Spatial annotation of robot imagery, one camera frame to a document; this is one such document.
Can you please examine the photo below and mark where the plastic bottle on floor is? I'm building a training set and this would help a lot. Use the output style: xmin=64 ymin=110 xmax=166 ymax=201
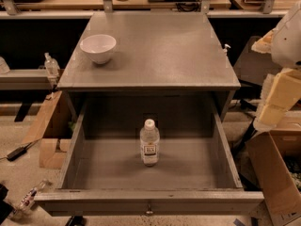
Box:
xmin=8 ymin=179 xmax=52 ymax=220

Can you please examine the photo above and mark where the clear bottle on left bench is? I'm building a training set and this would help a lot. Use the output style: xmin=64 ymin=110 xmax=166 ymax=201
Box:
xmin=44 ymin=53 xmax=59 ymax=77

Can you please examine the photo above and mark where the dark folding chair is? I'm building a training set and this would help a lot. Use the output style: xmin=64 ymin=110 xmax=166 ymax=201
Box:
xmin=233 ymin=36 xmax=281 ymax=102

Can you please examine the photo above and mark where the brown cardboard box right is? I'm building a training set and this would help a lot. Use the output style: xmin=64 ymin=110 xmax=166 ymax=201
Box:
xmin=246 ymin=117 xmax=301 ymax=226

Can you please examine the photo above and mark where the black power adapter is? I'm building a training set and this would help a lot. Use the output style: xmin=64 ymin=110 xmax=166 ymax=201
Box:
xmin=7 ymin=147 xmax=26 ymax=161

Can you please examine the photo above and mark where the clear plastic water bottle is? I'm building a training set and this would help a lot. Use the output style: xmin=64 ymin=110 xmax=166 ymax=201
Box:
xmin=140 ymin=119 xmax=160 ymax=167

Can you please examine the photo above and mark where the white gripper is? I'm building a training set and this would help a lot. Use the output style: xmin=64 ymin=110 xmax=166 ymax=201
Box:
xmin=251 ymin=30 xmax=301 ymax=132

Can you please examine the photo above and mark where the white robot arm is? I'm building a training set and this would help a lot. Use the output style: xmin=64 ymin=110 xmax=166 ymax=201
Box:
xmin=251 ymin=1 xmax=301 ymax=133

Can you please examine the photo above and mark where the open grey top drawer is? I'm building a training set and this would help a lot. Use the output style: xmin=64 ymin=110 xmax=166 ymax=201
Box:
xmin=36 ymin=92 xmax=263 ymax=216

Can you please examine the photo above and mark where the small white pump bottle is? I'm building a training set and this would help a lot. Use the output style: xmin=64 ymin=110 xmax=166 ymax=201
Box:
xmin=223 ymin=43 xmax=231 ymax=56

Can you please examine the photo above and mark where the white ceramic bowl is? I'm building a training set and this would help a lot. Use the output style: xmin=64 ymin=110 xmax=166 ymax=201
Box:
xmin=80 ymin=34 xmax=117 ymax=64

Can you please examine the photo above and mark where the cardboard pieces left floor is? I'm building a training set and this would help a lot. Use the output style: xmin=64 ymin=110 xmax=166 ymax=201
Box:
xmin=23 ymin=91 xmax=71 ymax=170

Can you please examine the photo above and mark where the grey wooden cabinet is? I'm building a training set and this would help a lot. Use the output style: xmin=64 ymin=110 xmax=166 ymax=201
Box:
xmin=58 ymin=11 xmax=240 ymax=117

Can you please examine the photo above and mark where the grey bench left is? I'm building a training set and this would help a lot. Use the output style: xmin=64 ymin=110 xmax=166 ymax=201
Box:
xmin=0 ymin=69 xmax=54 ymax=121

